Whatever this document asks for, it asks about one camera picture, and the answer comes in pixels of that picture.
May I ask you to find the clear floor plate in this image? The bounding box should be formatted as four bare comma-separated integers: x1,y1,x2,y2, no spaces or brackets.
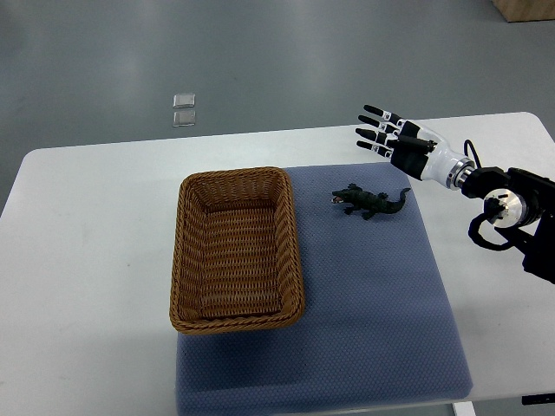
173,93,196,108
173,109,196,127

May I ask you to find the dark green toy crocodile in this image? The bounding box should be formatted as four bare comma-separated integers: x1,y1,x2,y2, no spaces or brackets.
331,183,411,220

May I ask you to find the wooden box corner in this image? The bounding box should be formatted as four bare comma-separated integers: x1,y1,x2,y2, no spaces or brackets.
492,0,554,23

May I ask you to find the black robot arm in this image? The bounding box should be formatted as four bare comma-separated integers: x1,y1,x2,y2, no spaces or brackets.
456,167,554,283

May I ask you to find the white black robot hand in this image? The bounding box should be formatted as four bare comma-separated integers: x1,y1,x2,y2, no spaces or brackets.
356,105,476,190

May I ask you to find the white table leg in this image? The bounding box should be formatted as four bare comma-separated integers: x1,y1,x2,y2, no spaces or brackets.
452,401,477,416

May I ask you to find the lower clear floor plate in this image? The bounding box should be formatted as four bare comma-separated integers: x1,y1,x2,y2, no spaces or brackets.
173,109,196,127

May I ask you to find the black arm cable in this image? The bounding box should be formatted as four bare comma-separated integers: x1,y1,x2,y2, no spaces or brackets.
462,139,483,169

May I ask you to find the blue-grey padded mat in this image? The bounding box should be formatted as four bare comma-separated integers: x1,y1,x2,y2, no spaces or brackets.
175,163,472,415

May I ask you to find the black table control panel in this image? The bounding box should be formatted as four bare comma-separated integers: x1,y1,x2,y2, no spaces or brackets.
521,393,555,406

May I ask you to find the brown wicker basket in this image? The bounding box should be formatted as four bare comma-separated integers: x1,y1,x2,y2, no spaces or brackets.
169,166,305,335

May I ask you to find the upper clear floor plate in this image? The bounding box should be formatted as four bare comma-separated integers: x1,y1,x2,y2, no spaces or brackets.
173,93,196,108

